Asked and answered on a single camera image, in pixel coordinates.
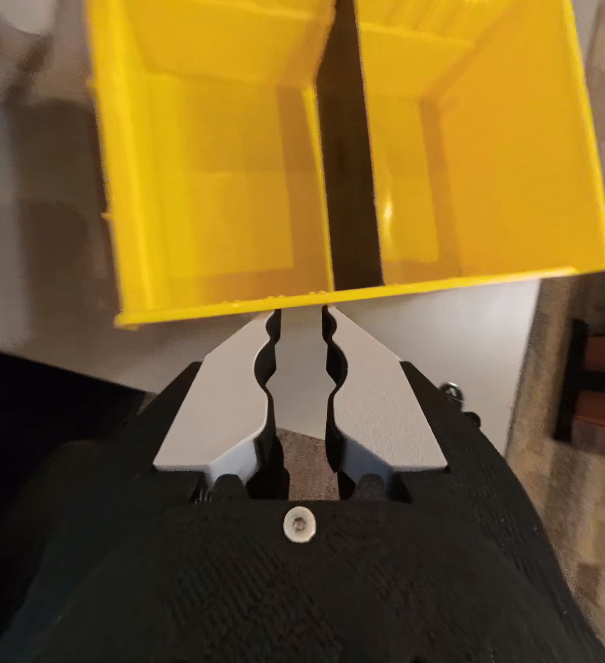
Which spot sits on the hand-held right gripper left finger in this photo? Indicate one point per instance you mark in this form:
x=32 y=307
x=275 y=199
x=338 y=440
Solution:
x=214 y=414

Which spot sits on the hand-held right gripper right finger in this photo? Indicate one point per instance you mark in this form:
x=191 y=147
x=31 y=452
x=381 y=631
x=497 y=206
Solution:
x=385 y=414

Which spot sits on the yellow plastic bin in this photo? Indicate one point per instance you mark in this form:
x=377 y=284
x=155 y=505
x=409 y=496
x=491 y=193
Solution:
x=219 y=181

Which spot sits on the black bin divider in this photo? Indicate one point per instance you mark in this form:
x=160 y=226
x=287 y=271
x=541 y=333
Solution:
x=351 y=155

